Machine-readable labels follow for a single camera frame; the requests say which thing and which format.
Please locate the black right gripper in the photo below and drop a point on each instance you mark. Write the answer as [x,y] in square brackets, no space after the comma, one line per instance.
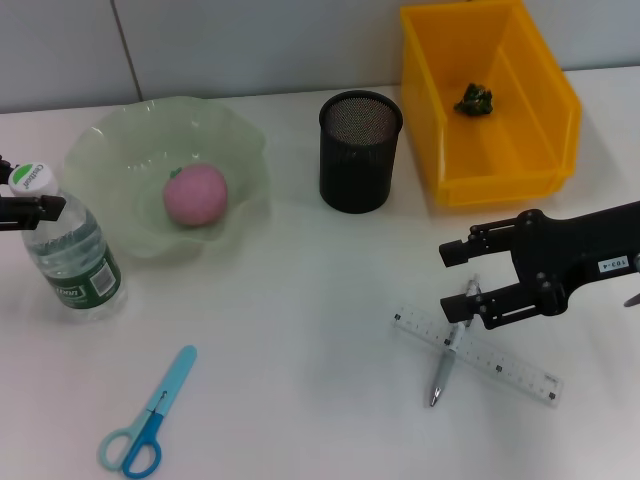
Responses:
[565,250]

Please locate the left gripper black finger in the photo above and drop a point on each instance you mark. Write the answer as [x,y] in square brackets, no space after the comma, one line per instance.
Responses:
[45,207]
[7,166]

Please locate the clear water bottle green label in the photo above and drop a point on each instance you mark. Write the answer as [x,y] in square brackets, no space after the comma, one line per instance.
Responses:
[75,260]

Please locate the pink toy peach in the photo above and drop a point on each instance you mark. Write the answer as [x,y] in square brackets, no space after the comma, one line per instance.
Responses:
[197,197]

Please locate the green plastic wrapper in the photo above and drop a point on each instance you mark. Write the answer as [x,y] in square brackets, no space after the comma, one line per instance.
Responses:
[475,100]

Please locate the silver white ballpoint pen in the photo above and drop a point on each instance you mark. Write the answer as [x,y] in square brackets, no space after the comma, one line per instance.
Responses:
[442,372]

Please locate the pale green glass fruit plate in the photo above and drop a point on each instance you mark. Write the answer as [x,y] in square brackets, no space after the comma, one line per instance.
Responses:
[125,150]

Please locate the transparent plastic ruler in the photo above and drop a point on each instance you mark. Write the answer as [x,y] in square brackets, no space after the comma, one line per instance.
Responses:
[520,372]

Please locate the black mesh pen cup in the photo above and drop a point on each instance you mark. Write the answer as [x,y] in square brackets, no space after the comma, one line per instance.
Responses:
[355,175]

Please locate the blue scissors with cover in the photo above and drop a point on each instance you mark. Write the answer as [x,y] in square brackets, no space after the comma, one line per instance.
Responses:
[181,365]

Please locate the yellow plastic bin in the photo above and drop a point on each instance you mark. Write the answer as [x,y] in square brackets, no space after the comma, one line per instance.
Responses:
[500,150]

